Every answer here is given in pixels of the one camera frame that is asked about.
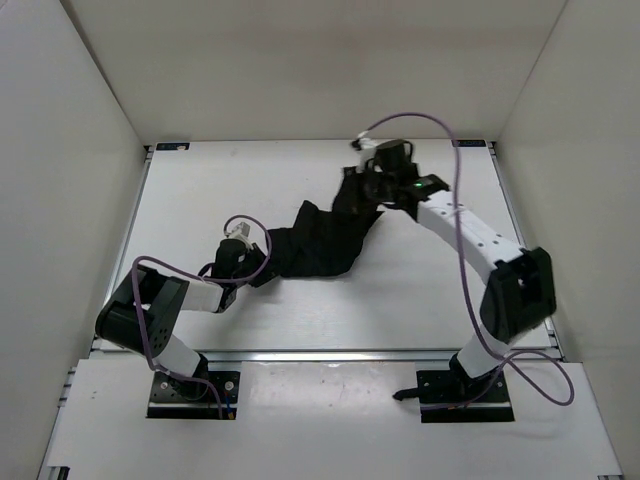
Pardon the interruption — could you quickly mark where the black pleated skirt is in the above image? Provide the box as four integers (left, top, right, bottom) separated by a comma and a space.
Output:
269, 167, 382, 278

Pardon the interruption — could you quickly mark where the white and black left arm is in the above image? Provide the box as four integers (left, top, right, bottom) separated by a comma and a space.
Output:
95, 238, 271, 402

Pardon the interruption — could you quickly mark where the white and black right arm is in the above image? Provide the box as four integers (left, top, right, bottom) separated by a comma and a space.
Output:
344, 137, 557, 402

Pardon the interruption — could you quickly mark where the blue right corner label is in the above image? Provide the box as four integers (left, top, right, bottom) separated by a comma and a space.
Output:
458, 139, 487, 148

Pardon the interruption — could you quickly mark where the blue corner label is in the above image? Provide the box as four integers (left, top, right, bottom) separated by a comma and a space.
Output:
155, 142, 190, 151
458, 139, 487, 148

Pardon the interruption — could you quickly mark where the blue left corner label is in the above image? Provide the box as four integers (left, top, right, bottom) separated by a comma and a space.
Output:
155, 142, 190, 151

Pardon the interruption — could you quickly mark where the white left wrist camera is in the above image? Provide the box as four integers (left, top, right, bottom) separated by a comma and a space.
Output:
225, 221, 253, 250

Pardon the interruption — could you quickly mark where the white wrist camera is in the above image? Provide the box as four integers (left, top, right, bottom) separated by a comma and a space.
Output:
225, 221, 253, 250
350, 131, 381, 173

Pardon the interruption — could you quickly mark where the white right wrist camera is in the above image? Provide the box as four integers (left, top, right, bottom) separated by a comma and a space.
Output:
350, 131, 381, 173

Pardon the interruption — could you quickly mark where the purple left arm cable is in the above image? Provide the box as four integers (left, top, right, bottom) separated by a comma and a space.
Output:
130, 214, 274, 420

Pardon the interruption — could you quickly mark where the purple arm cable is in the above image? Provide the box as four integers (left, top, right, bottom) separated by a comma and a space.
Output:
130, 214, 274, 420
357, 112, 575, 412

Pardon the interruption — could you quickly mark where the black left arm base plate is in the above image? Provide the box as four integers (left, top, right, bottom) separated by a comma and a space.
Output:
146, 364, 241, 421

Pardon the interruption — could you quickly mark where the aluminium table edge rail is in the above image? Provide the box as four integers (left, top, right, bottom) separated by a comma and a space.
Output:
89, 349, 566, 365

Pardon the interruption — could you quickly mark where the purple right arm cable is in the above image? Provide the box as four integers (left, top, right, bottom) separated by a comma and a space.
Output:
357, 112, 575, 412

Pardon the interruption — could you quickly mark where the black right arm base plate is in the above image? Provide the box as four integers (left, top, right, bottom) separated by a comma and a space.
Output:
416, 370, 515, 424

